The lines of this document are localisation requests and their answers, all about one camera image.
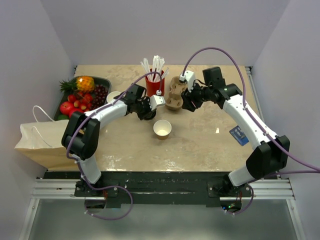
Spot orange pineapple fruit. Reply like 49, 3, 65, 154
59, 76, 95, 93

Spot black plastic cup lid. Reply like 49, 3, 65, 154
142, 111, 157, 121

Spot white paper coffee cup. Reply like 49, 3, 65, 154
153, 119, 172, 140

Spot green lime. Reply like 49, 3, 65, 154
57, 114, 69, 121

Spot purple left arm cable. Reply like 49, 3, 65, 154
66, 71, 163, 221

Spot blue card packet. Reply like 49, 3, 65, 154
229, 125, 249, 146

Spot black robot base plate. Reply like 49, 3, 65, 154
42, 171, 279, 209

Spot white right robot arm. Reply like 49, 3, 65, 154
179, 67, 290, 197

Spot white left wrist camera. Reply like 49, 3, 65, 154
149, 95, 166, 111

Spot white wrapped straw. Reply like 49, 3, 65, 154
156, 56, 165, 73
142, 58, 155, 81
156, 68, 169, 82
140, 61, 154, 82
151, 55, 158, 82

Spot dark red grape bunch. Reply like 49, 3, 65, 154
83, 84, 109, 110

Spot brown pulp cup carrier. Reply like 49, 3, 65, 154
165, 76, 187, 111

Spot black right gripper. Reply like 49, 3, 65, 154
181, 79, 213, 112

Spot red apple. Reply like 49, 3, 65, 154
59, 101, 74, 115
68, 108, 83, 118

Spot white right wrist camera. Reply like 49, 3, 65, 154
179, 70, 196, 93

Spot stacked brown paper cups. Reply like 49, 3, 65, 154
106, 91, 121, 103

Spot dark green fruit tray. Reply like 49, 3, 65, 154
53, 76, 112, 121

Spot brown paper takeout bag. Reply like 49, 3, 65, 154
14, 118, 79, 172

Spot red ribbed straw cup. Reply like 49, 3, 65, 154
145, 74, 165, 97

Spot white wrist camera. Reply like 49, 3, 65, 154
149, 95, 166, 111
179, 70, 196, 93

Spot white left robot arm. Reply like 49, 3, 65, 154
61, 84, 158, 196

